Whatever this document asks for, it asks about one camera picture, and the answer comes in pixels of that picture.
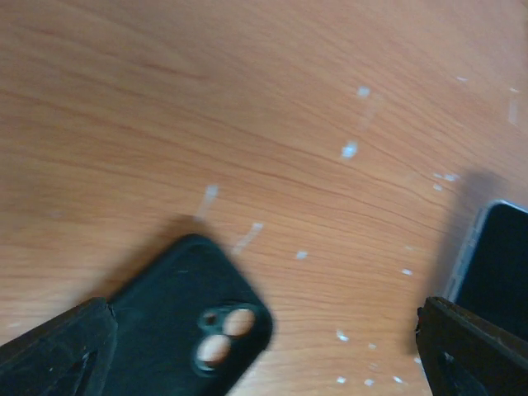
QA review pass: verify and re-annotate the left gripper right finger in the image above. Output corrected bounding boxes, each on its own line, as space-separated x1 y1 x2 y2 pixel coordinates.
416 297 527 395

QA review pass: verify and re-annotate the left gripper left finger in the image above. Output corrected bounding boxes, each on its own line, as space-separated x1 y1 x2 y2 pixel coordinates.
1 297 117 395

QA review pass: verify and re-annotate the black phone case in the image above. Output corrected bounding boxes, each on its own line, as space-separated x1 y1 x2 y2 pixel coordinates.
102 233 273 395

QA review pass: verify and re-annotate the clear magsafe phone case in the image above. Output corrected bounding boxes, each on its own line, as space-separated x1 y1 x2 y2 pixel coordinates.
445 198 528 304

